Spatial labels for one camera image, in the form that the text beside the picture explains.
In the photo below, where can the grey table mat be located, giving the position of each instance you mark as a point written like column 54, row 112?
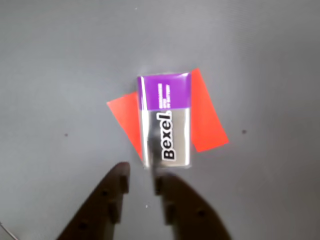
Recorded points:
column 50, row 75

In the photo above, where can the red tape marker patch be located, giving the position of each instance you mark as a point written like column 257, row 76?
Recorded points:
column 206, row 115

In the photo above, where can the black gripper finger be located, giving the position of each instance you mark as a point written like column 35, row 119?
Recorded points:
column 100, row 212
column 192, row 215

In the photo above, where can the purple silver Bexel battery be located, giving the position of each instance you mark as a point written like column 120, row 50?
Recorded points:
column 175, row 100

